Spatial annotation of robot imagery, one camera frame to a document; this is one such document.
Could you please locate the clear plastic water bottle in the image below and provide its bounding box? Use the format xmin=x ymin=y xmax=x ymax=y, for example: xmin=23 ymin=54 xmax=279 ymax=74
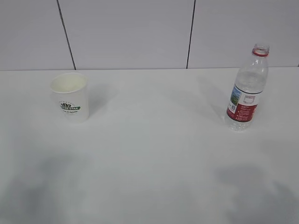
xmin=225 ymin=43 xmax=270 ymax=131

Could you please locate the white paper cup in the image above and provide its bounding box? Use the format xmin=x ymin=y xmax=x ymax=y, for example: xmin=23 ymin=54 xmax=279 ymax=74
xmin=50 ymin=72 xmax=89 ymax=123

